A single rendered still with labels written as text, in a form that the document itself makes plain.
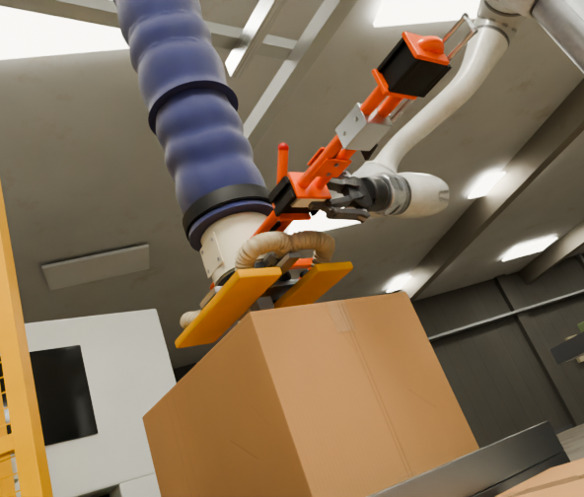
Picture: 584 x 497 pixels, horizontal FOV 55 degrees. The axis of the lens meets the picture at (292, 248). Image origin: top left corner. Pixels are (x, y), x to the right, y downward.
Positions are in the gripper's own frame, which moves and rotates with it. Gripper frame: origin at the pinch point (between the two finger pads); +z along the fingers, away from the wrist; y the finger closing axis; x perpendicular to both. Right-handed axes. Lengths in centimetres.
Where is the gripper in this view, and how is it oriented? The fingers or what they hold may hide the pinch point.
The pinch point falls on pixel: (304, 192)
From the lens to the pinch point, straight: 112.9
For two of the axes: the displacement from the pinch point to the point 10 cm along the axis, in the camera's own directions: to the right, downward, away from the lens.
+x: -4.9, 5.1, 7.0
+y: 3.3, 8.6, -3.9
